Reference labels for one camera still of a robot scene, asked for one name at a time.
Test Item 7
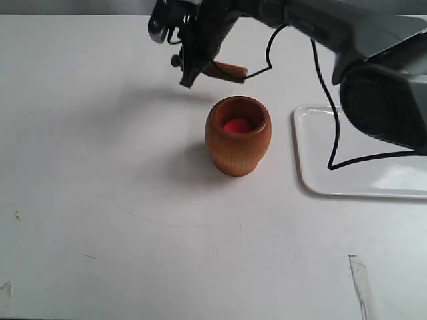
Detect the black cable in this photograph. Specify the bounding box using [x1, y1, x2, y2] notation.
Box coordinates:
[242, 23, 418, 171]

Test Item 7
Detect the clear tape strip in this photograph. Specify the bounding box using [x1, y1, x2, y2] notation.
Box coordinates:
[348, 255, 378, 320]

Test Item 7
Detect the white plastic tray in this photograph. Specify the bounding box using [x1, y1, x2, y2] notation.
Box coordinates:
[293, 105, 426, 199]

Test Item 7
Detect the brown wooden pestle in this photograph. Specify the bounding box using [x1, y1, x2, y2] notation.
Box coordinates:
[171, 55, 248, 84]

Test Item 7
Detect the wooden mortar cup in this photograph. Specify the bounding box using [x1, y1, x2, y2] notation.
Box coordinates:
[205, 96, 272, 177]

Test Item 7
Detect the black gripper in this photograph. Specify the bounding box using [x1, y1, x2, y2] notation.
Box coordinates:
[148, 1, 240, 89]

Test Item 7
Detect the red ball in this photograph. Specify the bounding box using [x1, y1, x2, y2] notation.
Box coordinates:
[223, 118, 253, 134]

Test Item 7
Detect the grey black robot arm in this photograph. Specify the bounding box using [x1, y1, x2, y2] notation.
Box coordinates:
[148, 1, 426, 153]

